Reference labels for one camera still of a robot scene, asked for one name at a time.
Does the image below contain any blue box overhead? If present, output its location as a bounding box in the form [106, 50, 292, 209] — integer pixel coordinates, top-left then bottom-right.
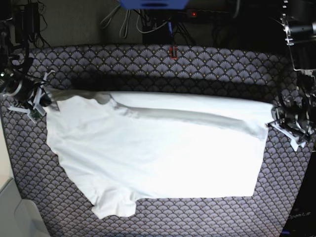
[119, 0, 188, 10]

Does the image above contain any red black table clamp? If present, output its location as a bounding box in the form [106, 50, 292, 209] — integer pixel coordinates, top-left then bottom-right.
[169, 45, 178, 60]

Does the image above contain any white T-shirt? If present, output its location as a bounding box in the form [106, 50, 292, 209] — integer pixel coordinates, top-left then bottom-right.
[45, 92, 273, 219]

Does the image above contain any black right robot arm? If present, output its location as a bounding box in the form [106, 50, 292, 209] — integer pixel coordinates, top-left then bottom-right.
[0, 0, 53, 111]

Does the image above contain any patterned purple table cloth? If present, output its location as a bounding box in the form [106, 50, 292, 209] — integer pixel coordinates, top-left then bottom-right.
[0, 45, 316, 237]

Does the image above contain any black power strip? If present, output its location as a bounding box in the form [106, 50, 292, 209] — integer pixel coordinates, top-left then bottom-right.
[185, 9, 236, 19]

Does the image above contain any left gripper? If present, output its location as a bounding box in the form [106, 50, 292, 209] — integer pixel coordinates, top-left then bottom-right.
[271, 105, 315, 135]

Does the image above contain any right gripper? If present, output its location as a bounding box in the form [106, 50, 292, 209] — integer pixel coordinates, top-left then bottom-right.
[3, 79, 58, 110]

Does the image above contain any grey plastic bin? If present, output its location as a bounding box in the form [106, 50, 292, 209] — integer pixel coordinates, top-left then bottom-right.
[0, 179, 50, 237]

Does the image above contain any grey looped cable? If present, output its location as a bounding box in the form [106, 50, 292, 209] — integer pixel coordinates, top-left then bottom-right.
[99, 7, 131, 39]

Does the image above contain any black box under table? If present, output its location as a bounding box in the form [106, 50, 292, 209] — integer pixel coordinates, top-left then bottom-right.
[142, 25, 172, 45]

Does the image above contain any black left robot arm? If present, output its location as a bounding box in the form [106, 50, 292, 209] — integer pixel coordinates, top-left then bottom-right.
[275, 0, 316, 141]

